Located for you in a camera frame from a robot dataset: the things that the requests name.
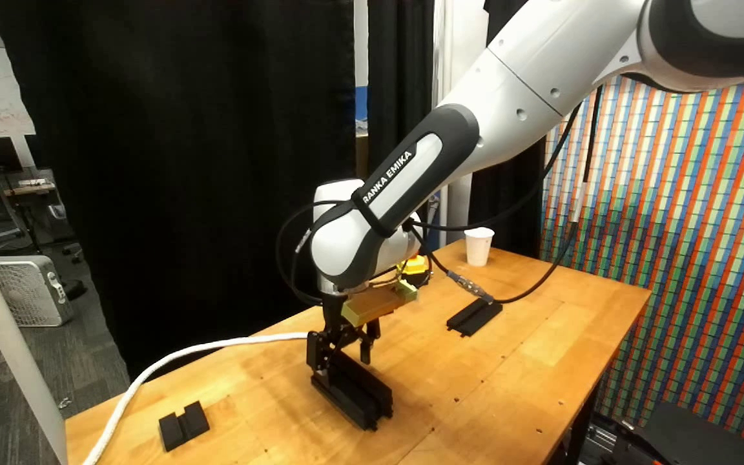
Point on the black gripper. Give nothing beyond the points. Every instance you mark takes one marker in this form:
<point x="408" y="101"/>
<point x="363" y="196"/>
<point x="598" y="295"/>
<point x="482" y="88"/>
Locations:
<point x="338" y="335"/>

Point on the long black rail block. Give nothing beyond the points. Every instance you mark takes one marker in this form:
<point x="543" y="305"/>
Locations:
<point x="353" y="388"/>

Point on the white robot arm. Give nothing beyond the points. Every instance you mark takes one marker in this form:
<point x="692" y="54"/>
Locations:
<point x="533" y="74"/>

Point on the yellow emergency stop button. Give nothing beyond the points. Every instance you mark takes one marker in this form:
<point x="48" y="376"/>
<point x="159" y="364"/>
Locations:
<point x="417" y="269"/>

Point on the white paper cup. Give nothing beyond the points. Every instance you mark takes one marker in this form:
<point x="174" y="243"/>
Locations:
<point x="478" y="246"/>

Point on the small black block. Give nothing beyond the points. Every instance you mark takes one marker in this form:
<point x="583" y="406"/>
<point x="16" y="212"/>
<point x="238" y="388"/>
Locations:
<point x="181" y="426"/>

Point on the grey box on floor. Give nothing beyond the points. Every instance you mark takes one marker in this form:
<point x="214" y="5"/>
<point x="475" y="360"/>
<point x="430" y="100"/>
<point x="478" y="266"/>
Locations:
<point x="34" y="292"/>

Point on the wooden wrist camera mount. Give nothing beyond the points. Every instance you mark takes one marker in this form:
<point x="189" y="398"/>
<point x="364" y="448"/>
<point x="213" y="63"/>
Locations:
<point x="377" y="300"/>

